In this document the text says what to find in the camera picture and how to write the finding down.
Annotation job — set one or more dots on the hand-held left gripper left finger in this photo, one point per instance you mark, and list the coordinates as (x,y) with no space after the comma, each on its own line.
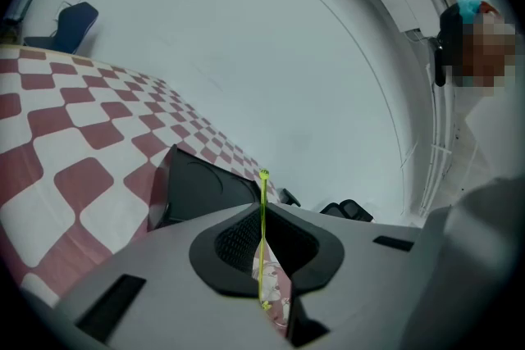
(164,278)

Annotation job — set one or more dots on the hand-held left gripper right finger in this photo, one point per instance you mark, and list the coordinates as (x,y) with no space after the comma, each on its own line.
(361,291)

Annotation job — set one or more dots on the clear pink-printed cup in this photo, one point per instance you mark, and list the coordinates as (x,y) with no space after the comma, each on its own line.
(275,291)

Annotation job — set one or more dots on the yellow stick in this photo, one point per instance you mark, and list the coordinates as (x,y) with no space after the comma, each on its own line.
(262,217)

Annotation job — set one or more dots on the black office chair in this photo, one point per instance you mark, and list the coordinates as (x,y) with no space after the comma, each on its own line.
(348,211)

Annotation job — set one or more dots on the black rectangular box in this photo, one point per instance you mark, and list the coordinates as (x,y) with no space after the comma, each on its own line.
(197,188)

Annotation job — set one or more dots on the pink white checkered tablecloth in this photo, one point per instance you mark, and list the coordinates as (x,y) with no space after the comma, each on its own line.
(82,127)

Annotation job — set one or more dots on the blue chair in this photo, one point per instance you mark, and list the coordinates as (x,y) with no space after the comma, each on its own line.
(71,26)

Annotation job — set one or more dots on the person's head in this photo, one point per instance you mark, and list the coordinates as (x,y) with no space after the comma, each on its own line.
(488,53)

